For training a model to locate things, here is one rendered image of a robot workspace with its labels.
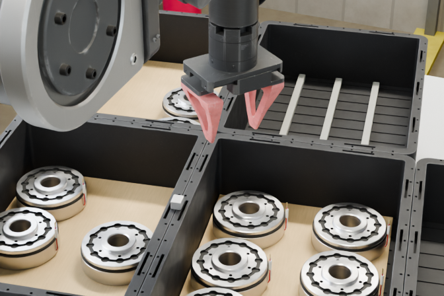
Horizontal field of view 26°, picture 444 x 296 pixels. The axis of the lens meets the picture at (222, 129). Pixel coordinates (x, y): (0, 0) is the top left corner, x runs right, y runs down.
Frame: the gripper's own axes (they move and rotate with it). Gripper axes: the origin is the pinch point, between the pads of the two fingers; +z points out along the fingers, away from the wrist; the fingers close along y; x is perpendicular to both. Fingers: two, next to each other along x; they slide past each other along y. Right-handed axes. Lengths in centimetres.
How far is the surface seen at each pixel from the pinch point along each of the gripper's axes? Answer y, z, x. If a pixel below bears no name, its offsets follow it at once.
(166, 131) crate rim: -3.2, 13.3, -22.9
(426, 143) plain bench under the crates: -61, 36, -27
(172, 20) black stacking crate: -24, 14, -59
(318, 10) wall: -171, 101, -204
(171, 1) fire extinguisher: -108, 88, -214
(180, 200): 4.6, 12.2, -5.1
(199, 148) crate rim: -4.8, 13.3, -16.1
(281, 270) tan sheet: -6.7, 23.3, 2.5
